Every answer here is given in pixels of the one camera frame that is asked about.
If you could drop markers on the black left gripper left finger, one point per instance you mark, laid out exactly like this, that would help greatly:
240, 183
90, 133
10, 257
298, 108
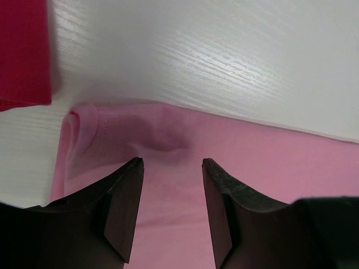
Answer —
91, 228

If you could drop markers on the light pink t-shirt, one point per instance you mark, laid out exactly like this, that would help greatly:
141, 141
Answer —
172, 229

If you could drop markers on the folded magenta t-shirt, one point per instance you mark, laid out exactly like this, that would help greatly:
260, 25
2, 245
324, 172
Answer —
25, 54

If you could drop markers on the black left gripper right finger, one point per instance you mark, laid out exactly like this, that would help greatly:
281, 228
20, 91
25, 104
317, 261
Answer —
251, 230

